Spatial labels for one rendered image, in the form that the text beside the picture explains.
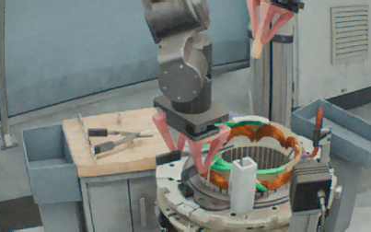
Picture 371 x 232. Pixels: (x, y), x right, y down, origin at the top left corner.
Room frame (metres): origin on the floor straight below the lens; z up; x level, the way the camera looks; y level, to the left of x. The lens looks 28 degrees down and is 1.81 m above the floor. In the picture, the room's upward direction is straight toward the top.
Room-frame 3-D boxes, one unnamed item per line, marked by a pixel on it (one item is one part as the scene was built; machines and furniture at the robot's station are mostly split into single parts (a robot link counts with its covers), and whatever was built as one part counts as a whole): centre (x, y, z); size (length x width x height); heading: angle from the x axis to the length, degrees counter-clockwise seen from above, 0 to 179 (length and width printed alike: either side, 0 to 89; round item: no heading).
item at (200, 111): (1.07, -0.01, 1.28); 0.10 x 0.07 x 0.07; 39
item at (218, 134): (1.06, -0.02, 1.21); 0.07 x 0.07 x 0.09; 39
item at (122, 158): (1.33, 0.13, 1.05); 0.20 x 0.19 x 0.02; 106
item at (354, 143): (1.37, -0.34, 0.92); 0.25 x 0.11 x 0.28; 44
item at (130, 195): (1.33, 0.13, 0.91); 0.19 x 0.19 x 0.26; 16
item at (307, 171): (0.67, -0.13, 1.37); 0.06 x 0.04 x 0.04; 2
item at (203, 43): (1.06, -0.01, 1.34); 0.07 x 0.06 x 0.07; 170
